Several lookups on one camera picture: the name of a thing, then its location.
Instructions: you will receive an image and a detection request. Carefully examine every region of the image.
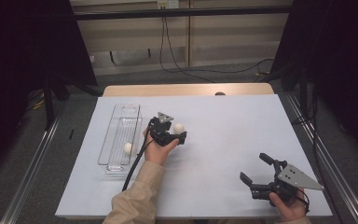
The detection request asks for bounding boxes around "beige counter cabinet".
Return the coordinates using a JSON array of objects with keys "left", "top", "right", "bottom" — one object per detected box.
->
[{"left": 69, "top": 0, "right": 295, "bottom": 77}]

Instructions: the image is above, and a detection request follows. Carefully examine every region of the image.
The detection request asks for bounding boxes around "black stand leg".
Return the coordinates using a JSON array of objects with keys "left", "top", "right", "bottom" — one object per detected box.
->
[{"left": 41, "top": 77, "right": 56, "bottom": 131}]

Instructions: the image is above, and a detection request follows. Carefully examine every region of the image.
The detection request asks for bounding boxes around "white wall socket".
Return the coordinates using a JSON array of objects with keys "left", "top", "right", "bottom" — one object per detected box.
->
[{"left": 157, "top": 0, "right": 180, "bottom": 9}]

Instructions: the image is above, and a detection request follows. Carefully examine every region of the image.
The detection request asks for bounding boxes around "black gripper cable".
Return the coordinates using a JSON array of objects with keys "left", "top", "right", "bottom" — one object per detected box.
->
[
  {"left": 121, "top": 120, "right": 155, "bottom": 192},
  {"left": 296, "top": 187, "right": 311, "bottom": 215}
]

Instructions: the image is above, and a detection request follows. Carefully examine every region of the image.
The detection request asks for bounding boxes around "person's right hand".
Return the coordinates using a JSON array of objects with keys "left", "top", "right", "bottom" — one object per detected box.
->
[{"left": 268, "top": 188, "right": 310, "bottom": 223}]

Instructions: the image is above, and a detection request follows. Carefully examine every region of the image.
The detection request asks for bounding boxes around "pale table cover sheet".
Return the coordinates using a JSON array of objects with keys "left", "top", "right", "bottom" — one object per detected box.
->
[{"left": 55, "top": 93, "right": 334, "bottom": 218}]

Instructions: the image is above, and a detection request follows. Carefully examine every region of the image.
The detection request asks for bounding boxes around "clear plastic container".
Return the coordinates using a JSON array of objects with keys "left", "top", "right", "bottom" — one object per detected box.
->
[{"left": 97, "top": 103, "right": 144, "bottom": 175}]

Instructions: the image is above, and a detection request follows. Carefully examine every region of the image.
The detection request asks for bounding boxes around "person's left hand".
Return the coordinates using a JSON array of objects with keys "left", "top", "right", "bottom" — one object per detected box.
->
[{"left": 143, "top": 129, "right": 181, "bottom": 166}]

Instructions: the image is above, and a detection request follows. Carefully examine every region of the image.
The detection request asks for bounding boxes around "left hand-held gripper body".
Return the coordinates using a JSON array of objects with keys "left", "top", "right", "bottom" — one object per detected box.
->
[{"left": 148, "top": 111, "right": 179, "bottom": 147}]

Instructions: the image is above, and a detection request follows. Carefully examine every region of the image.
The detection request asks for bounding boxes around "black power cable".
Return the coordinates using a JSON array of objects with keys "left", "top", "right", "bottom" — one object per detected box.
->
[
  {"left": 158, "top": 17, "right": 217, "bottom": 84},
  {"left": 164, "top": 17, "right": 275, "bottom": 75}
]

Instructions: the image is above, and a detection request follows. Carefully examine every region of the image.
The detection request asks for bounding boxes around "black curtain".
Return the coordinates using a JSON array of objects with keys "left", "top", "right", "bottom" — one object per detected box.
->
[
  {"left": 0, "top": 0, "right": 99, "bottom": 181},
  {"left": 271, "top": 0, "right": 358, "bottom": 162}
]

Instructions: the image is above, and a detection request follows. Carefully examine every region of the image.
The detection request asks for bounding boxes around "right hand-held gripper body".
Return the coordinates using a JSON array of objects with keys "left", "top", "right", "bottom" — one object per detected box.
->
[{"left": 249, "top": 160, "right": 325, "bottom": 203}]

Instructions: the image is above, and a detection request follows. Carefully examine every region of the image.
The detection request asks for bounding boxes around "aluminium frame rail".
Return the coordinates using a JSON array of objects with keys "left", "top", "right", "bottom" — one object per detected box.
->
[
  {"left": 286, "top": 92, "right": 358, "bottom": 224},
  {"left": 0, "top": 115, "right": 63, "bottom": 224}
]

